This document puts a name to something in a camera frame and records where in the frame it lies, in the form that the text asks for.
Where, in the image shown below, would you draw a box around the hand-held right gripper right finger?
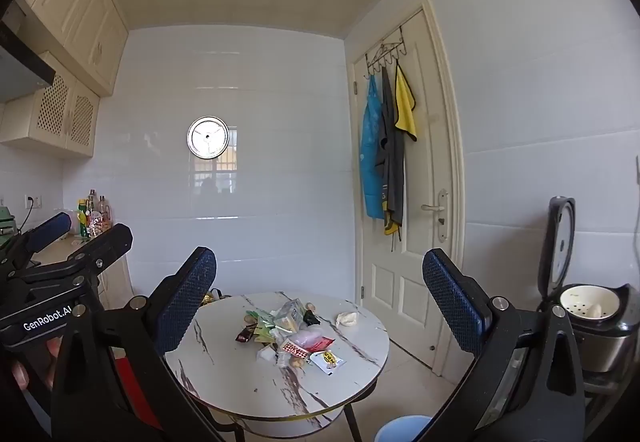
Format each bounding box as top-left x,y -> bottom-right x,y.
421,248 -> 587,442

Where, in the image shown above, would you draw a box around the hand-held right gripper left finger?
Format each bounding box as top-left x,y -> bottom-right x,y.
52,246 -> 226,442

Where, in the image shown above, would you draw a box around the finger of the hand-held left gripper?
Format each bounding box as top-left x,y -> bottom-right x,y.
22,223 -> 134,290
0,212 -> 72,280

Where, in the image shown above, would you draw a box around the blue white milk carton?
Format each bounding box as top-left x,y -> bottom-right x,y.
274,298 -> 307,329

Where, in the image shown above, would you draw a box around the blue plastic bucket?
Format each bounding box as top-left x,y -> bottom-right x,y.
374,414 -> 433,442

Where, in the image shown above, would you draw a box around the person's left hand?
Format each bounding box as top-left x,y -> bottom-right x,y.
10,336 -> 63,393

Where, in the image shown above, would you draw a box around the cluster of condiment bottles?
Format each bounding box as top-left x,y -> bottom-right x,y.
75,189 -> 112,238

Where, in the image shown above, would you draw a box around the cream base cabinet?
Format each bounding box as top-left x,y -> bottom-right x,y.
30,234 -> 136,310

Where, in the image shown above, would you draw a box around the green checked packet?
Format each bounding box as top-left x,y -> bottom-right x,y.
245,309 -> 288,343

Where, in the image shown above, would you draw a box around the round marble table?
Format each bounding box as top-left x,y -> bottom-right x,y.
165,292 -> 391,440

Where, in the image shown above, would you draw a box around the red object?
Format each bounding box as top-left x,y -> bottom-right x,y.
112,356 -> 161,428

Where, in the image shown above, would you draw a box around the cream lattice door cabinet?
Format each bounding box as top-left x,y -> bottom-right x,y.
0,52 -> 101,159

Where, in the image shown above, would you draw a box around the red white dotted packet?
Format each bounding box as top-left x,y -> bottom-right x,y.
280,339 -> 311,361

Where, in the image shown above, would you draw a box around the cream panel door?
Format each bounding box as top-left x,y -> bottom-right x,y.
352,8 -> 455,372

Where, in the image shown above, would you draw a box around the white yellow sachet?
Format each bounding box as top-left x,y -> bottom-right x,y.
310,351 -> 347,376

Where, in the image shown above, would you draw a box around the grey apron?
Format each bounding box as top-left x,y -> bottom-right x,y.
376,66 -> 406,253

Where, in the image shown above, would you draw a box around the black rice cooker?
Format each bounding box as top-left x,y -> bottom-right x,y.
537,196 -> 640,373

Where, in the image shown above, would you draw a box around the blue apron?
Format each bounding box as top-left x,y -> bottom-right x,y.
360,74 -> 387,220

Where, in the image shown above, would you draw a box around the black range hood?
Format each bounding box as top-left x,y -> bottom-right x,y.
0,0 -> 57,103

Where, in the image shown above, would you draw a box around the yellow cloth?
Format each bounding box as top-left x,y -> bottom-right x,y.
395,64 -> 418,142

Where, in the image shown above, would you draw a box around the black over-door hook rack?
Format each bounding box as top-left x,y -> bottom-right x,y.
363,24 -> 406,78

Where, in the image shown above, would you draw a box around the cream door handle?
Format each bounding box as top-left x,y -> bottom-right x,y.
421,188 -> 449,243

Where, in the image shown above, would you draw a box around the round silver wall clock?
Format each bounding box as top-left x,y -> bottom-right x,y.
187,116 -> 230,160

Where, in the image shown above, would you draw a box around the cream upper wall cabinets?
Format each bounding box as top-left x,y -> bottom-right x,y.
20,0 -> 130,98

